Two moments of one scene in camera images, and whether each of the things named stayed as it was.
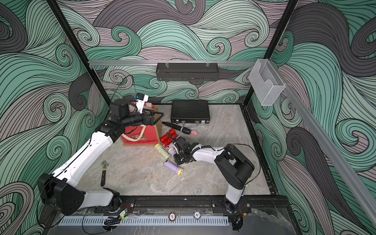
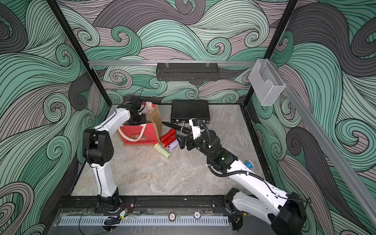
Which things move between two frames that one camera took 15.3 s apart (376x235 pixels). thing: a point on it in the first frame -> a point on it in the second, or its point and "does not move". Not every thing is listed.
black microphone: [183, 129] does not move
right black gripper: [177, 160] -> [190, 139]
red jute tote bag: [143, 135] does not move
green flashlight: [159, 148] does not move
